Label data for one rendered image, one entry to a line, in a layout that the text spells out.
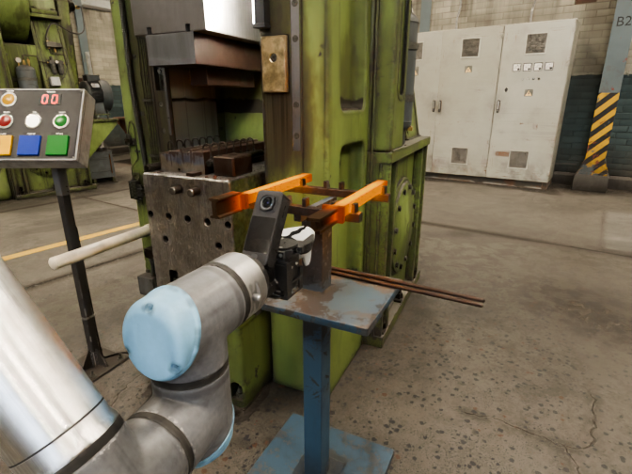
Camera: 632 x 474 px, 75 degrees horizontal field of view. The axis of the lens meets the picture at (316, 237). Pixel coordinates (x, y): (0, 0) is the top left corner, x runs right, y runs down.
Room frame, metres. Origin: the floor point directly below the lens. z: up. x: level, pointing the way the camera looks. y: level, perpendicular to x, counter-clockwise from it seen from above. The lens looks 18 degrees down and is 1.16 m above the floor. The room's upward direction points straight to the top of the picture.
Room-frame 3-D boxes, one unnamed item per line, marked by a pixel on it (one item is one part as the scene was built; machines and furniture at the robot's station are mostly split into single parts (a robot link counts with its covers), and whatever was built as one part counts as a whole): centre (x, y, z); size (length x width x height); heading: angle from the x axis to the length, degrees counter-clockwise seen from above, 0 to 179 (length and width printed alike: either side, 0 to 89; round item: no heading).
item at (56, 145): (1.50, 0.92, 1.01); 0.07 x 0.05 x 0.07; 90
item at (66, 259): (1.53, 0.83, 0.62); 0.44 x 0.05 x 0.05; 156
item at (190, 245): (1.64, 0.33, 0.69); 0.56 x 0.38 x 0.45; 156
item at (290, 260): (0.58, 0.08, 0.91); 0.12 x 0.08 x 0.09; 155
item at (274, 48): (1.45, 0.13, 1.27); 0.09 x 0.02 x 0.17; 66
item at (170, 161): (1.66, 0.39, 0.96); 0.42 x 0.20 x 0.09; 156
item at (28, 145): (1.50, 1.02, 1.01); 0.07 x 0.05 x 0.07; 90
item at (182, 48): (1.66, 0.39, 1.32); 0.42 x 0.20 x 0.10; 156
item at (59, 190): (1.62, 1.01, 0.54); 0.04 x 0.04 x 1.08; 66
